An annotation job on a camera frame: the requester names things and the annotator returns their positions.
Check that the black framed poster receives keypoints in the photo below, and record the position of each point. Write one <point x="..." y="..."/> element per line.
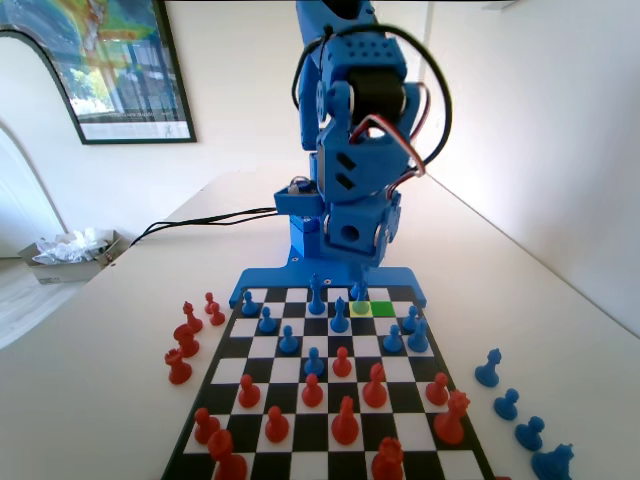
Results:
<point x="125" y="60"/>

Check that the red chess bishop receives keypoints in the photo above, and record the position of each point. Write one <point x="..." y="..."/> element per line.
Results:
<point x="375" y="392"/>
<point x="192" y="322"/>

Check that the black and white chessboard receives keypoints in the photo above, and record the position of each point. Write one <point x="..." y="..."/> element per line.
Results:
<point x="270" y="370"/>

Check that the blue plastic chess king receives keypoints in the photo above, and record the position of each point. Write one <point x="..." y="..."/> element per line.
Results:
<point x="314" y="300"/>

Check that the blue board mounting plate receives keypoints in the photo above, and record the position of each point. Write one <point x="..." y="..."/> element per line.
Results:
<point x="280" y="277"/>

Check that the clear plastic wrap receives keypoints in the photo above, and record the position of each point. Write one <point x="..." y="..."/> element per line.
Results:
<point x="70" y="247"/>

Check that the cardboard box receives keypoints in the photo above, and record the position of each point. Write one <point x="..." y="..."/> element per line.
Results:
<point x="60" y="272"/>

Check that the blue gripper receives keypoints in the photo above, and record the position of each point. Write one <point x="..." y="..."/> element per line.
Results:
<point x="353" y="235"/>

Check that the red chess rook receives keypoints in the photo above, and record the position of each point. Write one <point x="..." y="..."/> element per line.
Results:
<point x="387" y="462"/>
<point x="177" y="370"/>

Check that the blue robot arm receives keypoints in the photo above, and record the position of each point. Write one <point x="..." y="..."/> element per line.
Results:
<point x="350" y="55"/>

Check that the white arched panel dark rim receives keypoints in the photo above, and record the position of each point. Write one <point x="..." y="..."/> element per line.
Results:
<point x="20" y="90"/>

